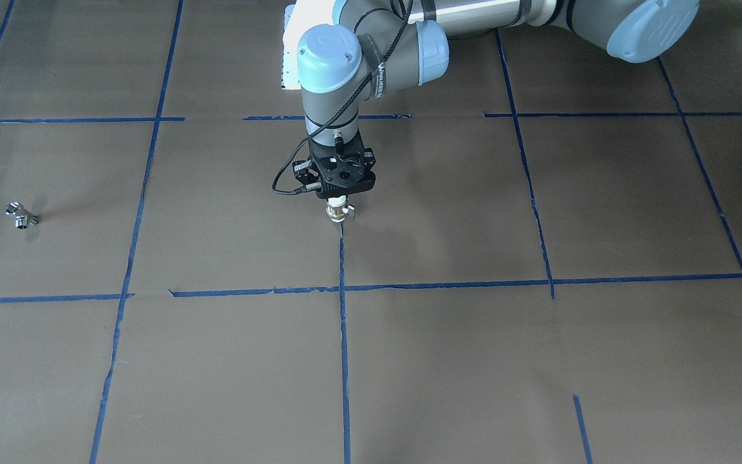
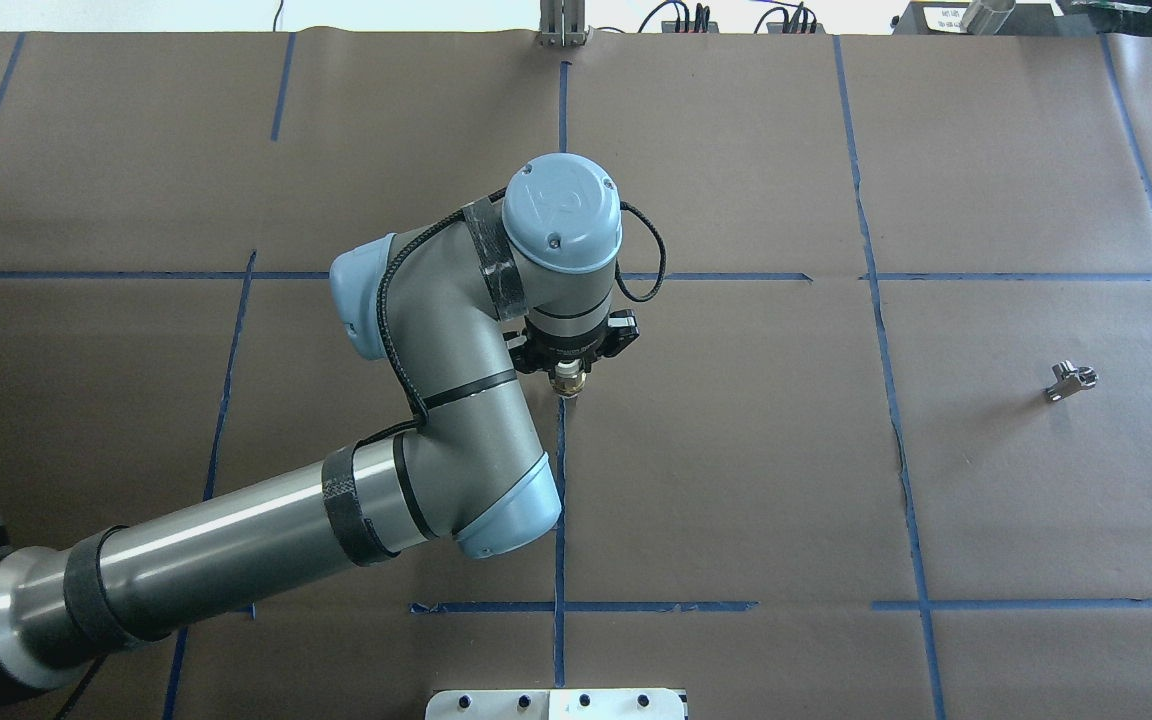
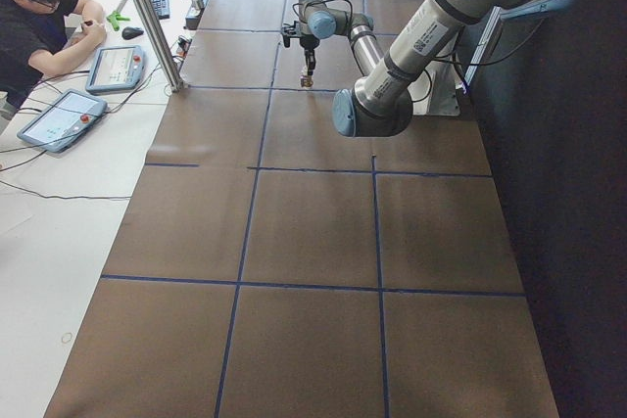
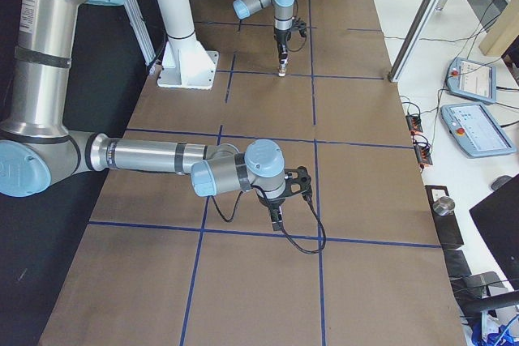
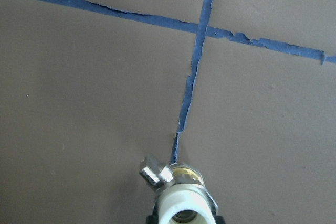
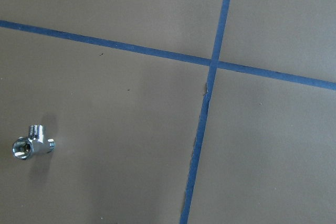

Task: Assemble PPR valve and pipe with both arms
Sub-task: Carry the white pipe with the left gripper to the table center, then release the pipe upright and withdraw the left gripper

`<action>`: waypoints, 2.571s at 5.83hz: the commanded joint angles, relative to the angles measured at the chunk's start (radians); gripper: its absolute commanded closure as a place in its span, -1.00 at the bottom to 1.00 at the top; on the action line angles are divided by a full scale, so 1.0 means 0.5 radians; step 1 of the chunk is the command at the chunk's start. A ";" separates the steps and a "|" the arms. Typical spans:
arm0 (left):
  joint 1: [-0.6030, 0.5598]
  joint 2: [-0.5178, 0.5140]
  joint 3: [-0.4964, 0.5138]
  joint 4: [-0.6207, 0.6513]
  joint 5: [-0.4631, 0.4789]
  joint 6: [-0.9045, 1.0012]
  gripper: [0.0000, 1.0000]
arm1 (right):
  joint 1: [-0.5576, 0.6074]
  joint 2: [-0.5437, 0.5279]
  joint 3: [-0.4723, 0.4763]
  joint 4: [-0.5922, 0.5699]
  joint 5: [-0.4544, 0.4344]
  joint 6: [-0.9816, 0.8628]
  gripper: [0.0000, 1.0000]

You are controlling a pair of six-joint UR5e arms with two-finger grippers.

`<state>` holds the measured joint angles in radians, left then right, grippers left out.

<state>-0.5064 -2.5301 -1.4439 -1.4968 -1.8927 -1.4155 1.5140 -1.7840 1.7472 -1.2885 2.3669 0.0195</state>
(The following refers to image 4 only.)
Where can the black power strip left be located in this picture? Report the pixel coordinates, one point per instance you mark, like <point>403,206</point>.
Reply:
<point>414,124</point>

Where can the near teach pendant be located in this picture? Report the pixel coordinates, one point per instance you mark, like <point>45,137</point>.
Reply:
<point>475,131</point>

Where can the black box with metal cylinder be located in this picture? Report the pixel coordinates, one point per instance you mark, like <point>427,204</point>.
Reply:
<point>442,210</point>

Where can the black computer mouse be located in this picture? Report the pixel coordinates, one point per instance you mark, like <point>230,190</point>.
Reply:
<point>500,181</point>

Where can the aluminium frame post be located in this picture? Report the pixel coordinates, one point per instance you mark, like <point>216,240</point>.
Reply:
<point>424,13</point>

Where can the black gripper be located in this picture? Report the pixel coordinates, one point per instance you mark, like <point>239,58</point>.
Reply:
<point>272,202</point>
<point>281,36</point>

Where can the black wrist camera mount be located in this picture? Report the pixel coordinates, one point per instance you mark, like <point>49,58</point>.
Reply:
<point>300,26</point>
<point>297,181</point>

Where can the teach pendant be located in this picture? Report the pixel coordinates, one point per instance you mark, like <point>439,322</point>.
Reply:
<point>475,131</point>
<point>472,80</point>

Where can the black monitor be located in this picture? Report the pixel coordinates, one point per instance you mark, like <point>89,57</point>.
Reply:
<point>496,219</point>

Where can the brown paper table cover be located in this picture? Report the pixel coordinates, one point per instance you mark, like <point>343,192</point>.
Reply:
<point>362,265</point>

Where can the white PPR brass valve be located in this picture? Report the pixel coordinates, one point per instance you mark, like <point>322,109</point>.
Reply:
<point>282,68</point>

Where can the far teach pendant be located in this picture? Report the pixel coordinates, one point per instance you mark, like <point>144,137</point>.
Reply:
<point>472,80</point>

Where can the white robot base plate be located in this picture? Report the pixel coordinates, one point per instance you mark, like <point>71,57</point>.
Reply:
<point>190,71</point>

